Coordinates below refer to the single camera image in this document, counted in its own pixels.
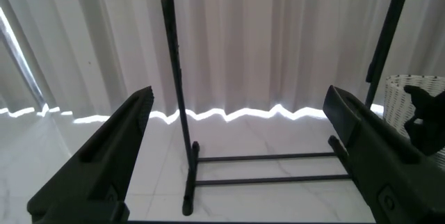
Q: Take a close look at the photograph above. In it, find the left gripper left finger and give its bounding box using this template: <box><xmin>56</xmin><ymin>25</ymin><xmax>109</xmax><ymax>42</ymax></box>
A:
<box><xmin>26</xmin><ymin>85</ymin><xmax>154</xmax><ymax>224</ymax></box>

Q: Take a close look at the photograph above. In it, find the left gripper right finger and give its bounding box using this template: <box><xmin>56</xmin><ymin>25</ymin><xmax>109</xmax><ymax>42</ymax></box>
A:
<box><xmin>322</xmin><ymin>84</ymin><xmax>445</xmax><ymax>224</ymax></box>

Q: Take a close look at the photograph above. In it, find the white laundry basket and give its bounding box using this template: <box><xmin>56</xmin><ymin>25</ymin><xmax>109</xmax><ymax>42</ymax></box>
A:
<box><xmin>382</xmin><ymin>74</ymin><xmax>445</xmax><ymax>171</ymax></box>

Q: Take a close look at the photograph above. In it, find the black clothes rack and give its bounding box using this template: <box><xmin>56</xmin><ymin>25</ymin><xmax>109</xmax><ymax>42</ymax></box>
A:
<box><xmin>161</xmin><ymin>0</ymin><xmax>410</xmax><ymax>217</ymax></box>

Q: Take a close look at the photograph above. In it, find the black garment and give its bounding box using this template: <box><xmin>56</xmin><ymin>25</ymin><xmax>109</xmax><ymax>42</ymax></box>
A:
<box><xmin>403</xmin><ymin>84</ymin><xmax>445</xmax><ymax>157</ymax></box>

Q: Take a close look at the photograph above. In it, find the white curtain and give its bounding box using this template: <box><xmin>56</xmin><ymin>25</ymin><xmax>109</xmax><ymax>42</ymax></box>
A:
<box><xmin>0</xmin><ymin>0</ymin><xmax>445</xmax><ymax>125</ymax></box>

